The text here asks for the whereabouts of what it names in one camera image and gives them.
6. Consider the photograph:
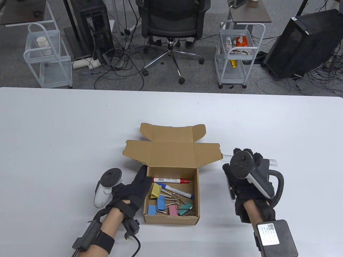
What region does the person's right hand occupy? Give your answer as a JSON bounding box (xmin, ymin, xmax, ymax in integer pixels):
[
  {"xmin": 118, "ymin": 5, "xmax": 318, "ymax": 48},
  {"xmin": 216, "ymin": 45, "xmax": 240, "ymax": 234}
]
[{"xmin": 222, "ymin": 148, "xmax": 276, "ymax": 224}]

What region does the person's left hand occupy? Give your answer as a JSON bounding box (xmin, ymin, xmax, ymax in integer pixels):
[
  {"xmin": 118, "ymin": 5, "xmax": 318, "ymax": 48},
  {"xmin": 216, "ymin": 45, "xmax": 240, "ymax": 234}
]
[{"xmin": 106, "ymin": 165, "xmax": 153, "ymax": 218}]

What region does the yellow binder clip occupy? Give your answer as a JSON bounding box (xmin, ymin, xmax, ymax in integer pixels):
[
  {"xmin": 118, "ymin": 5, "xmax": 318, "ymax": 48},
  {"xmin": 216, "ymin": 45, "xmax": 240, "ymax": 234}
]
[{"xmin": 150, "ymin": 183, "xmax": 176, "ymax": 200}]

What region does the blue binder clip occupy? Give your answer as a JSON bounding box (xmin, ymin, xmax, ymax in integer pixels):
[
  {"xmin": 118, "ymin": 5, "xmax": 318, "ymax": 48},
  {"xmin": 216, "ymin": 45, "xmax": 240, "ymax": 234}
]
[
  {"xmin": 148, "ymin": 205, "xmax": 168, "ymax": 215},
  {"xmin": 157, "ymin": 195, "xmax": 182, "ymax": 210}
]

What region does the red marker pen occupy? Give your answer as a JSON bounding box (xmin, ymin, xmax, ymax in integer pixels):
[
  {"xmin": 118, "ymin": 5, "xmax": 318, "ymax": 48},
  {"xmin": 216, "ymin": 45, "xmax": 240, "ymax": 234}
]
[{"xmin": 152, "ymin": 177, "xmax": 191, "ymax": 184}]

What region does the clear plastic ruler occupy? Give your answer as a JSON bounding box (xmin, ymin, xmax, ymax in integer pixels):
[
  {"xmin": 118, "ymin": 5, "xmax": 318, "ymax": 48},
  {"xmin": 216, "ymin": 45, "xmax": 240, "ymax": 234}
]
[{"xmin": 221, "ymin": 155, "xmax": 278, "ymax": 167}]

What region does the blue marker pen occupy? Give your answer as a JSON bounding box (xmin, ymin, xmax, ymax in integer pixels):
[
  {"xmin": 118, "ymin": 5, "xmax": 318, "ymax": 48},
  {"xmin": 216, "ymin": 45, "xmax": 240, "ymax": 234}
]
[{"xmin": 158, "ymin": 182, "xmax": 194, "ymax": 199}]

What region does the green binder clip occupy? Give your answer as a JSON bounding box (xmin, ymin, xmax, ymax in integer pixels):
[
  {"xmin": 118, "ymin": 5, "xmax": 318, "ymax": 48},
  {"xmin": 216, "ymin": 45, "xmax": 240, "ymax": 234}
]
[{"xmin": 177, "ymin": 202, "xmax": 195, "ymax": 217}]

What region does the brown cardboard mailer box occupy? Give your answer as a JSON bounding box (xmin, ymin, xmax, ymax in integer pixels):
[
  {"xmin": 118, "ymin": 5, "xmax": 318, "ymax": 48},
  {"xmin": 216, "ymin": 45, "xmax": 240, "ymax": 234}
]
[{"xmin": 122, "ymin": 123, "xmax": 223, "ymax": 225}]

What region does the person's right forearm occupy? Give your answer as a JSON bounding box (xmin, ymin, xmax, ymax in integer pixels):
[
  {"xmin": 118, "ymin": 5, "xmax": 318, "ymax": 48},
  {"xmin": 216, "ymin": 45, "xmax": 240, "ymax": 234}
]
[{"xmin": 243, "ymin": 199, "xmax": 259, "ymax": 224}]

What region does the black wrist sensor box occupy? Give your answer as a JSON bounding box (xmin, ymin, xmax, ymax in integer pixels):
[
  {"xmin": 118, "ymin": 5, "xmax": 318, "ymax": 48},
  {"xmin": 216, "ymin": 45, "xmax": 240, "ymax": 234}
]
[
  {"xmin": 72, "ymin": 221, "xmax": 115, "ymax": 254},
  {"xmin": 253, "ymin": 220, "xmax": 298, "ymax": 257}
]

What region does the open black computer tower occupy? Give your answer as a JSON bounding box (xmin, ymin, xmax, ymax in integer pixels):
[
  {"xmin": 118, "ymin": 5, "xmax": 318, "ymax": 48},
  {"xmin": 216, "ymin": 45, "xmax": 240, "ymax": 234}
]
[{"xmin": 70, "ymin": 0, "xmax": 115, "ymax": 58}]

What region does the black mesh office chair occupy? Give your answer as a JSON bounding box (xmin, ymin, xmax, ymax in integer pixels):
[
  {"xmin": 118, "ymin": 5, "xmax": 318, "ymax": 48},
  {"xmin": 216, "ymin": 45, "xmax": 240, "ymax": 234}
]
[{"xmin": 135, "ymin": 0, "xmax": 211, "ymax": 85}]

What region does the grey white handheld controller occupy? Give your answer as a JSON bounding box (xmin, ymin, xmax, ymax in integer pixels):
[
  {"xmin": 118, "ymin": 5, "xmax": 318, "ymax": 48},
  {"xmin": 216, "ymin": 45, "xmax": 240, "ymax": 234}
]
[
  {"xmin": 94, "ymin": 168, "xmax": 123, "ymax": 221},
  {"xmin": 230, "ymin": 151, "xmax": 284, "ymax": 206}
]

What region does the white power strip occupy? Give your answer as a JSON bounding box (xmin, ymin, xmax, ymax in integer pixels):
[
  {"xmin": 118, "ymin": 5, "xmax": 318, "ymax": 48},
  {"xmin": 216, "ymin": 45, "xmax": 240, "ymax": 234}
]
[{"xmin": 72, "ymin": 56, "xmax": 102, "ymax": 69}]

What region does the black mesh computer tower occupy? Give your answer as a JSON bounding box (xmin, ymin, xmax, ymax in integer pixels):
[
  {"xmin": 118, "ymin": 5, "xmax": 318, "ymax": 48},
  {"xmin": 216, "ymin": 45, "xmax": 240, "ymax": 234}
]
[{"xmin": 263, "ymin": 9, "xmax": 343, "ymax": 80}]

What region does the small brown desk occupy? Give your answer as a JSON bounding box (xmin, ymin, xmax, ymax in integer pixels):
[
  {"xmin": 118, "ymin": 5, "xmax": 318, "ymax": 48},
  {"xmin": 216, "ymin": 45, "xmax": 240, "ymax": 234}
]
[{"xmin": 228, "ymin": 0, "xmax": 272, "ymax": 23}]

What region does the dark wooden desk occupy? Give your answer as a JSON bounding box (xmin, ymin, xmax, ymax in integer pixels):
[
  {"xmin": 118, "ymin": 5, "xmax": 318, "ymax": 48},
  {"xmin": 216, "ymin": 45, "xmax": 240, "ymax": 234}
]
[{"xmin": 0, "ymin": 0, "xmax": 47, "ymax": 26}]

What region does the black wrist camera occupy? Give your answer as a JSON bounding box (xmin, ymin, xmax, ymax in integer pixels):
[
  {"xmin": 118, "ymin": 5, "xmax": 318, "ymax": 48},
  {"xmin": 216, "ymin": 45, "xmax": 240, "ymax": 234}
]
[{"xmin": 125, "ymin": 218, "xmax": 140, "ymax": 239}]

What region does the black glove cable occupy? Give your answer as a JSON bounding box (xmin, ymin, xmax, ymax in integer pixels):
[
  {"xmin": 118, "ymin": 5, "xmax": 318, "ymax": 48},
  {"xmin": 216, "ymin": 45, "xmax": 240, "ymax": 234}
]
[{"xmin": 131, "ymin": 236, "xmax": 141, "ymax": 257}]

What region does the white wire utility cart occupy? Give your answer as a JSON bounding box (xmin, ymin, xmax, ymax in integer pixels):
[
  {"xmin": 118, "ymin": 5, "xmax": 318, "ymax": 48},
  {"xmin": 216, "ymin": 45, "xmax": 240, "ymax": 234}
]
[
  {"xmin": 214, "ymin": 20, "xmax": 266, "ymax": 89},
  {"xmin": 23, "ymin": 22, "xmax": 73, "ymax": 89}
]

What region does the tangle of black floor cables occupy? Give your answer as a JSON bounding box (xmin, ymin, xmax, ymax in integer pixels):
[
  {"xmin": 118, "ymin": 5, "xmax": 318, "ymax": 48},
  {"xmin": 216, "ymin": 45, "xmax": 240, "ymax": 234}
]
[
  {"xmin": 256, "ymin": 54, "xmax": 343, "ymax": 97},
  {"xmin": 92, "ymin": 48, "xmax": 145, "ymax": 91}
]

